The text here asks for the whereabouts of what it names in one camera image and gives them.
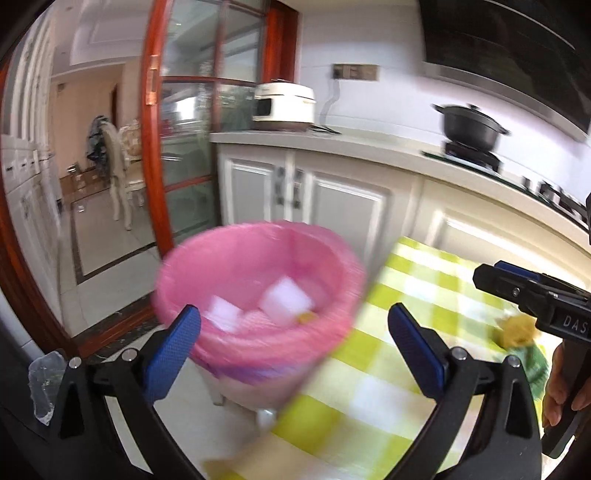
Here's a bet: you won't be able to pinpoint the white foam block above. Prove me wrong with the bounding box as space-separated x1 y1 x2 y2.
203 295 245 332

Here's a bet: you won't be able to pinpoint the green wrapper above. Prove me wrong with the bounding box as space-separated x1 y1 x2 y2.
505 344 551 402

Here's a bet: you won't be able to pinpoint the red wooden door frame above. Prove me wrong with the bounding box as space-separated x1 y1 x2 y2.
0 60 162 356

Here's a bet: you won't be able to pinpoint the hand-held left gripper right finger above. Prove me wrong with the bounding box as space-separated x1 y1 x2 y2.
387 303 542 480

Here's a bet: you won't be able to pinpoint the cardboard box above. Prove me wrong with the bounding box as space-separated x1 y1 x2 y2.
60 161 100 197

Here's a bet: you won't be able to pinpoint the person's right hand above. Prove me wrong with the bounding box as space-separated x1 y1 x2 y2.
542 344 580 428

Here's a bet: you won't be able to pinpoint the crumpled clear plastic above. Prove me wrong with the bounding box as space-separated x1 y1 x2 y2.
28 351 68 425

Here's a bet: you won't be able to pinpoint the white rice cooker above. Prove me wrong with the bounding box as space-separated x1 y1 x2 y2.
252 82 317 132

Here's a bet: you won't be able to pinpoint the dark cloth bundle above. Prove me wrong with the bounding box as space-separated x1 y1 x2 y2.
87 116 112 163

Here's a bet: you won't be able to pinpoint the white dining chair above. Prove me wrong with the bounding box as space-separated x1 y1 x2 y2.
100 124 146 230

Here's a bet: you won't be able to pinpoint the black range hood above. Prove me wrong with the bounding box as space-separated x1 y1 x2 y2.
418 0 591 141

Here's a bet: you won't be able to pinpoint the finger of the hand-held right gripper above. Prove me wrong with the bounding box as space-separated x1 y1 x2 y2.
472 264 561 319
494 260 555 283

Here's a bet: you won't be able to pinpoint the black glass gas stove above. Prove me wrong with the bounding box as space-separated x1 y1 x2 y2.
421 141 591 227

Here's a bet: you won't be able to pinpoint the black cooking pot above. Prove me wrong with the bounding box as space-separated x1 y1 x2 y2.
431 104 511 152

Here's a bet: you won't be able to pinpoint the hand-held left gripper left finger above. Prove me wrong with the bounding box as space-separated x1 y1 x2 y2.
46 305 206 480

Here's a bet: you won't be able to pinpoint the white paper pieces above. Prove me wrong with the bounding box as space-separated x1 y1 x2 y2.
257 276 315 329

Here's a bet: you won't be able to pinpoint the white kitchen counter cabinet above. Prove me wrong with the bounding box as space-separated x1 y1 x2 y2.
210 130 591 301

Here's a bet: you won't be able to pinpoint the wooden glass sliding door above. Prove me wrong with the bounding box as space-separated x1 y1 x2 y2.
141 0 301 254

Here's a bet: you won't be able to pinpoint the white wall cupboard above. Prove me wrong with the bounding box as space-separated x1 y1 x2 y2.
0 14 63 324

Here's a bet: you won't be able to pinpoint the black power cable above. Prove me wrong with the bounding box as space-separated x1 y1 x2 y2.
309 78 342 136

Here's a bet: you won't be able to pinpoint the green checked tablecloth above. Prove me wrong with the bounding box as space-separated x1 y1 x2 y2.
203 236 561 480

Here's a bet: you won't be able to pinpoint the wall socket panel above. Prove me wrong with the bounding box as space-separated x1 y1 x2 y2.
332 64 380 81

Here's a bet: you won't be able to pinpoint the trash can with pink bag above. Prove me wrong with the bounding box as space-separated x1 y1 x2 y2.
152 222 368 418

